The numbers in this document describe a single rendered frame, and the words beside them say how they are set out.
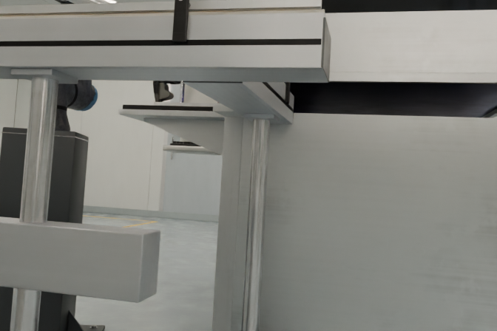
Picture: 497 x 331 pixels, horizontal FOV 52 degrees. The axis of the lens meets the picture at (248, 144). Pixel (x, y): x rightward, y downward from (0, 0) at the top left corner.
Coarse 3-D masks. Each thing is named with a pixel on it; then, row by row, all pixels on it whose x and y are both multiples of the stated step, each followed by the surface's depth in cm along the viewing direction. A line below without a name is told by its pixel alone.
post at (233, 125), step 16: (224, 128) 171; (240, 128) 170; (224, 144) 171; (240, 144) 169; (224, 160) 170; (240, 160) 169; (224, 176) 170; (224, 192) 169; (224, 208) 169; (224, 224) 169; (224, 240) 168; (224, 256) 168; (224, 272) 167; (224, 288) 167; (224, 304) 166; (224, 320) 166
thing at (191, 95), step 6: (186, 90) 284; (192, 90) 283; (186, 96) 284; (192, 96) 283; (198, 96) 282; (204, 96) 281; (186, 102) 284; (192, 102) 283; (198, 102) 282; (204, 102) 281; (210, 102) 280; (216, 102) 279; (180, 138) 283
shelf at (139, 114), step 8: (120, 112) 182; (128, 112) 181; (136, 112) 181; (144, 112) 180; (152, 112) 179; (160, 112) 178; (168, 112) 178; (176, 112) 177; (184, 112) 176; (192, 112) 176; (200, 112) 175; (208, 112) 174
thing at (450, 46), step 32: (352, 32) 164; (384, 32) 162; (416, 32) 159; (448, 32) 157; (480, 32) 155; (352, 64) 163; (384, 64) 161; (416, 64) 159; (448, 64) 156; (480, 64) 154
